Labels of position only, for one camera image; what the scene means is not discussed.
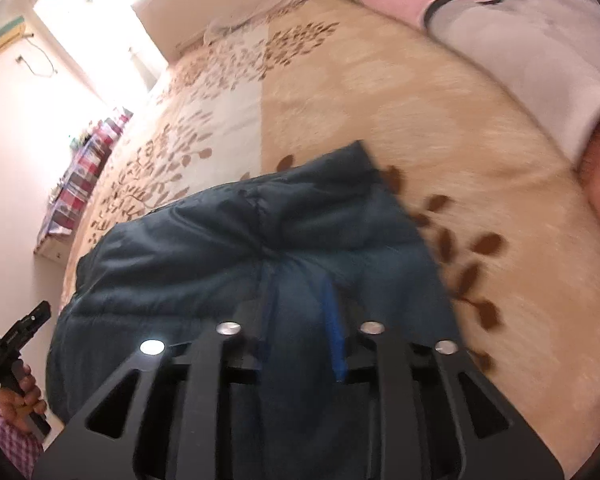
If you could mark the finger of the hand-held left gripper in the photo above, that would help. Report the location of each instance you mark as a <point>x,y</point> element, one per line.
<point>27,322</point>

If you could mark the white nightstand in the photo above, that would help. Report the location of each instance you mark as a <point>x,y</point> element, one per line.
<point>55,247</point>

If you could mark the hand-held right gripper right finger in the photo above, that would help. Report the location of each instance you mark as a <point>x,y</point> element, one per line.
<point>332,330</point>

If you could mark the white headboard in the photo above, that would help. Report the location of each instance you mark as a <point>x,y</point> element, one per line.
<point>205,5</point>

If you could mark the person's left hand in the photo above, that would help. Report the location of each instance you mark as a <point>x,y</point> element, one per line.
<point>25,395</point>

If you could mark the dark teal quilted jacket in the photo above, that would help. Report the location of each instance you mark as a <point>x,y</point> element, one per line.
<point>205,260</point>

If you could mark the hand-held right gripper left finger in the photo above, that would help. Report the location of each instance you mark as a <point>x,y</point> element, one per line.
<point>220,355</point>

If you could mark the wall air conditioner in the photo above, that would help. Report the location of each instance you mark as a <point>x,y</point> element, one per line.
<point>0,37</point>

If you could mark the beige leaf-print blanket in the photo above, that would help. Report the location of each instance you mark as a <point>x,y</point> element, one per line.
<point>380,110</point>

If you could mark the person's left forearm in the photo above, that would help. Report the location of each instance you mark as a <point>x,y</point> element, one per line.
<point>12,442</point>

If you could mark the checked cloth cover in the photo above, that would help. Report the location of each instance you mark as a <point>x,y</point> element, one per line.
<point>85,180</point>

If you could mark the pink patterned quilt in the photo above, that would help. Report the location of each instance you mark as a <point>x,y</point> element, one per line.
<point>505,35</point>

